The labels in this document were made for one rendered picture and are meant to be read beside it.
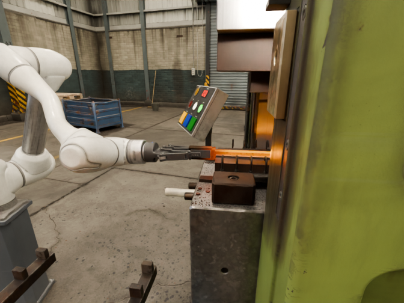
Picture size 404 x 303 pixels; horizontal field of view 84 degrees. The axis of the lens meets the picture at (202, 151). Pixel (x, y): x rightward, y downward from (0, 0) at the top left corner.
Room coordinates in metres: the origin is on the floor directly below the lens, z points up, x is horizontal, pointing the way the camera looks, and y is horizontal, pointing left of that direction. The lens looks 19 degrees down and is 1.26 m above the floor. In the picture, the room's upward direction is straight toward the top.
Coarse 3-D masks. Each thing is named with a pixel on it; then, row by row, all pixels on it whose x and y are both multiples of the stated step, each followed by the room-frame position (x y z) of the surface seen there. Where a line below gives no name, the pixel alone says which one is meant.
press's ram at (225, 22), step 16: (224, 0) 0.62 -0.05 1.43; (240, 0) 0.61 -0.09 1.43; (256, 0) 0.61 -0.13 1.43; (224, 16) 0.62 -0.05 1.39; (240, 16) 0.61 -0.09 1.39; (256, 16) 0.61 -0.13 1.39; (272, 16) 0.60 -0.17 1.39; (224, 32) 0.66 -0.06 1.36; (240, 32) 0.66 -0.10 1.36; (256, 32) 0.66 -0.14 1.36
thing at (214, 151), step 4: (192, 148) 0.74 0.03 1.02; (196, 148) 0.74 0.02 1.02; (200, 148) 0.74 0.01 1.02; (204, 148) 0.74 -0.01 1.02; (208, 148) 0.73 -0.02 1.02; (212, 148) 0.74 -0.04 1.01; (212, 152) 0.72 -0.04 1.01; (216, 152) 0.73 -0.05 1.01; (220, 152) 0.73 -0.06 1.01; (224, 152) 0.73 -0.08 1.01; (228, 152) 0.72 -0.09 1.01; (232, 152) 0.72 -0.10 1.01; (236, 152) 0.72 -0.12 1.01; (240, 152) 0.72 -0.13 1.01; (244, 152) 0.72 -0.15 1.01; (248, 152) 0.72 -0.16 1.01; (252, 152) 0.72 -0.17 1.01; (256, 152) 0.72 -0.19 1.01; (260, 152) 0.72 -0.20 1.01; (264, 152) 0.72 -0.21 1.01; (268, 152) 0.72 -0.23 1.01; (212, 156) 0.72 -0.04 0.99
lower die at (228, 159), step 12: (216, 156) 0.72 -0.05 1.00; (228, 156) 0.71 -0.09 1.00; (240, 156) 0.71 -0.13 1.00; (252, 156) 0.71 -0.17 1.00; (264, 156) 0.71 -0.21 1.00; (216, 168) 0.67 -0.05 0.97; (228, 168) 0.66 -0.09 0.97; (240, 168) 0.66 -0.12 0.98; (252, 168) 0.66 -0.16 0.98; (264, 168) 0.65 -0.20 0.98
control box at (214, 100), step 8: (200, 88) 1.39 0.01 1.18; (208, 88) 1.27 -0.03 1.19; (216, 88) 1.17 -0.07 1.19; (192, 96) 1.45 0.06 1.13; (200, 96) 1.32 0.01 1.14; (208, 96) 1.21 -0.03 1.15; (216, 96) 1.17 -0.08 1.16; (224, 96) 1.18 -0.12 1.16; (192, 104) 1.37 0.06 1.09; (200, 104) 1.25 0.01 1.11; (208, 104) 1.16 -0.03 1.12; (216, 104) 1.17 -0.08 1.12; (192, 112) 1.29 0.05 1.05; (200, 112) 1.18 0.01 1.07; (208, 112) 1.16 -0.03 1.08; (216, 112) 1.17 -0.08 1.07; (200, 120) 1.14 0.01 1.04; (208, 120) 1.16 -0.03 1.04; (184, 128) 1.28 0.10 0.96; (200, 128) 1.14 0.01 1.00; (208, 128) 1.16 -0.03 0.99; (192, 136) 1.13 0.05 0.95; (200, 136) 1.14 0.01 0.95
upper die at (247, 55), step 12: (228, 36) 0.67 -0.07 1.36; (240, 36) 0.66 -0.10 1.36; (252, 36) 0.66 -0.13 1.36; (264, 36) 0.66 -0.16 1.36; (228, 48) 0.67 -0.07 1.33; (240, 48) 0.66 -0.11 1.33; (252, 48) 0.66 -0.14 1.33; (264, 48) 0.66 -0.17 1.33; (228, 60) 0.67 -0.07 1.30; (240, 60) 0.66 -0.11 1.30; (252, 60) 0.66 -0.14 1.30; (264, 60) 0.65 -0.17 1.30
